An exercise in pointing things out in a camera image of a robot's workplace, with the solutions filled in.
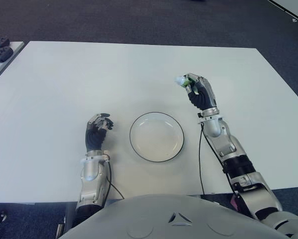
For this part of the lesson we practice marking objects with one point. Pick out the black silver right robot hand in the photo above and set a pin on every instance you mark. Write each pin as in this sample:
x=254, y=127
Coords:
x=203, y=95

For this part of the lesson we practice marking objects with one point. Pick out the grey table leg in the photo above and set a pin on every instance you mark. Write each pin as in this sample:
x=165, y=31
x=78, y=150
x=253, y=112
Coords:
x=69, y=214

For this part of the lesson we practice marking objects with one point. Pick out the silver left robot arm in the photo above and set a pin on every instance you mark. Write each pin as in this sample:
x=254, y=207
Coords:
x=91, y=179

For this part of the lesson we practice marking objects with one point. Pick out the white plate with black rim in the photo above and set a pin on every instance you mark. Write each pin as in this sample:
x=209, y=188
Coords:
x=156, y=139

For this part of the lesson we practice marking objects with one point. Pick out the green toothpaste tube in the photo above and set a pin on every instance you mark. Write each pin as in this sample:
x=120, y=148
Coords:
x=180, y=80

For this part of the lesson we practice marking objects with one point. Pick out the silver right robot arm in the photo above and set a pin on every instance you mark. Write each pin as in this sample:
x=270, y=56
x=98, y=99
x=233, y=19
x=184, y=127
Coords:
x=238, y=164

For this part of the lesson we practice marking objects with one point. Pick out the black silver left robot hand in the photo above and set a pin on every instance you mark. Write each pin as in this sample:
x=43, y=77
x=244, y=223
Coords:
x=95, y=138

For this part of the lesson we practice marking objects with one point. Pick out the grey robot torso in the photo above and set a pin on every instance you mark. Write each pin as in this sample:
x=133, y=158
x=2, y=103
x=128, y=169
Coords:
x=164, y=219

